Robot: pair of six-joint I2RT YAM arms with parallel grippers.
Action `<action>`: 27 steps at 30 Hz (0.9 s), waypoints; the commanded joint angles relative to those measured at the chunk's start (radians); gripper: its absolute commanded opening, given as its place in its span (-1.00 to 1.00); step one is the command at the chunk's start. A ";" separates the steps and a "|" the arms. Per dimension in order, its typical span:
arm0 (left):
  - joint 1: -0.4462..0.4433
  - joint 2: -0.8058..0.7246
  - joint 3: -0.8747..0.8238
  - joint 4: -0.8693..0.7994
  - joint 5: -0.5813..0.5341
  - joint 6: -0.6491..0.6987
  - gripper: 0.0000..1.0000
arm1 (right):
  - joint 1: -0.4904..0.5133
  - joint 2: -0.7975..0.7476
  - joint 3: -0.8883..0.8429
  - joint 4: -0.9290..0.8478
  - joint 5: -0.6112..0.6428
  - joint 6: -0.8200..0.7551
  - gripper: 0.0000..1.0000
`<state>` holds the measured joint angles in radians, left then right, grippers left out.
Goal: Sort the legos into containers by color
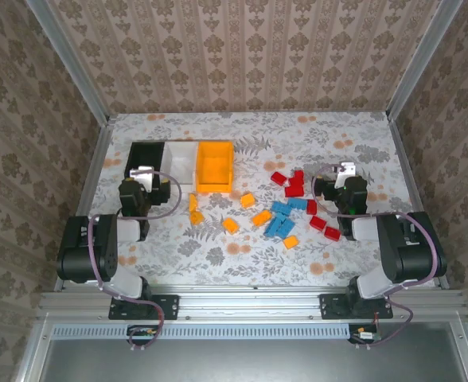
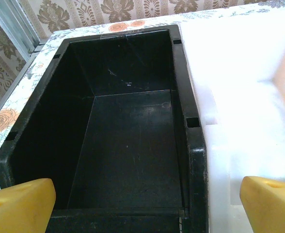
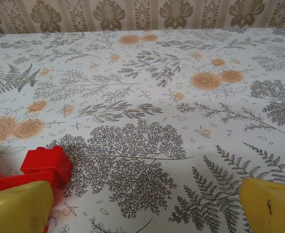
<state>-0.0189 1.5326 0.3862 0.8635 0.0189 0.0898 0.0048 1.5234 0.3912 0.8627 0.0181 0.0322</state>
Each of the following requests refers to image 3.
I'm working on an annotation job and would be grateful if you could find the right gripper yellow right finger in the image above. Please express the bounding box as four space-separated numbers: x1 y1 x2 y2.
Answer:
239 178 285 233

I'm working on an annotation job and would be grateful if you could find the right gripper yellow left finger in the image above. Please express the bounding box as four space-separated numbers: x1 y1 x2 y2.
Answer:
0 180 54 233

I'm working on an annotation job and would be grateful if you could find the floral patterned tablecloth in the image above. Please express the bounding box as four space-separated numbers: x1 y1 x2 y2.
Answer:
0 28 285 233

